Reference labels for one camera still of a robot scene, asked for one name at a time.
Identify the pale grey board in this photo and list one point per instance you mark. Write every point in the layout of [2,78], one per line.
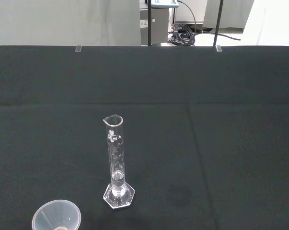
[62,21]

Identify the clear cloth clip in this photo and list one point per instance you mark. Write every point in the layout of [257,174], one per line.
[218,48]
[78,48]

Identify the black tripod pole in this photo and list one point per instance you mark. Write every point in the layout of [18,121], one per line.
[149,24]
[218,21]

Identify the black bench cloth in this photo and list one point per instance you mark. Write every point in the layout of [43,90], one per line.
[206,134]

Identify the grey cabinet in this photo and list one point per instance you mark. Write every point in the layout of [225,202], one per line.
[158,26]

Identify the clear plastic funnel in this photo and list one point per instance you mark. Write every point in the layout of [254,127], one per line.
[53,214]

